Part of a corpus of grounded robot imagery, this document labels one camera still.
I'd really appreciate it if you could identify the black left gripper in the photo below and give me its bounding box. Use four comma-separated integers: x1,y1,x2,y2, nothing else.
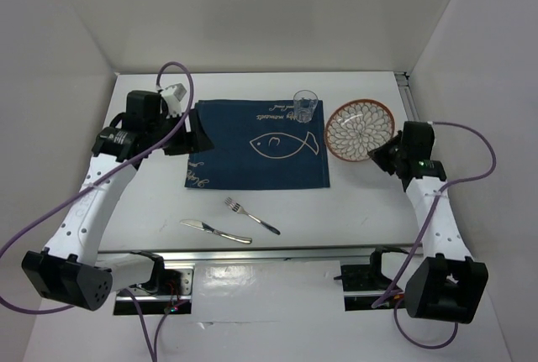
147,108,214,155

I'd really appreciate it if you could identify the patterned ceramic plate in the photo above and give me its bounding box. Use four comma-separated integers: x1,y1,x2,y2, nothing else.
324,99,395,162

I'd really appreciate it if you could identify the blue fish placemat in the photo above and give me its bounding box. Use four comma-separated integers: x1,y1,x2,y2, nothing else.
184,99,330,191

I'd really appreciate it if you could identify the silver fork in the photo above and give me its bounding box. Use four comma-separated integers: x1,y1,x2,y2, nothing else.
224,197,281,235

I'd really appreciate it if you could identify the silver table knife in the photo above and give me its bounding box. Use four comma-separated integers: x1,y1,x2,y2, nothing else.
180,219,252,244

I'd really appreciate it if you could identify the clear drinking glass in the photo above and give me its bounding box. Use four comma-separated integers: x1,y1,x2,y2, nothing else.
293,90,318,123

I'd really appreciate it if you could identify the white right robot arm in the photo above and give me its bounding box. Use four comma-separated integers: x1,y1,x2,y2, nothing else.
367,121,488,324

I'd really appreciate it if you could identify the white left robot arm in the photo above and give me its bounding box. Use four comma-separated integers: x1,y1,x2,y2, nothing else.
22,83,214,311

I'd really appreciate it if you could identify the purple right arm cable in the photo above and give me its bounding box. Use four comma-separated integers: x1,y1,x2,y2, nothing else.
372,120,498,349

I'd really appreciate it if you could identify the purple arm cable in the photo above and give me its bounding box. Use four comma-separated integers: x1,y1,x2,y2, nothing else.
0,61,195,359
372,120,498,349

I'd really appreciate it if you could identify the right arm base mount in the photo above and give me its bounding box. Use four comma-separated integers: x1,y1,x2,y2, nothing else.
333,264,391,312

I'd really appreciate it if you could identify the front aluminium rail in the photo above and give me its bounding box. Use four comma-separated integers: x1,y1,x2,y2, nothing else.
66,244,421,265

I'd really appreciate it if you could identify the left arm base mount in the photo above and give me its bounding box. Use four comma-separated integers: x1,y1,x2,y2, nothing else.
129,265,194,316

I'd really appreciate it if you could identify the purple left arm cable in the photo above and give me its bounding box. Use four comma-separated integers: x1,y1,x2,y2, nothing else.
0,61,195,359

